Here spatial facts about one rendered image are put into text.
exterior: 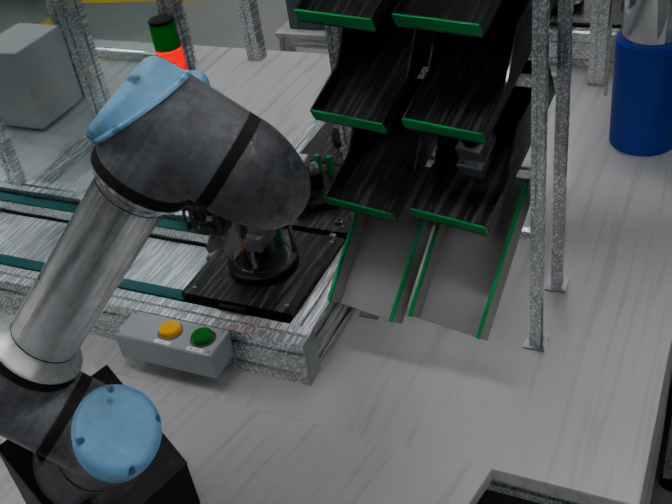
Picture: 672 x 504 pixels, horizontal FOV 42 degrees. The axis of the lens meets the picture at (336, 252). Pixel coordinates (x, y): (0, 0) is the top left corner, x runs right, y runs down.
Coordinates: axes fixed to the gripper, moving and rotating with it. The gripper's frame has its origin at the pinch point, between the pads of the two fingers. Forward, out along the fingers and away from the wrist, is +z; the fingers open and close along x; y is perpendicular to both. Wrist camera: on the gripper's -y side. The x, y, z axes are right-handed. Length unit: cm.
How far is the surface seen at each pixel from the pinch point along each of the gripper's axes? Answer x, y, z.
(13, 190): -76, -20, 11
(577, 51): 37, -125, 16
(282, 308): 9.5, 2.8, 9.7
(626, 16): 55, -84, -12
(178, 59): -16.6, -19.0, -27.5
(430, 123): 39.7, 0.4, -30.3
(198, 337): -1.6, 14.3, 9.5
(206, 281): -8.7, -0.4, 9.6
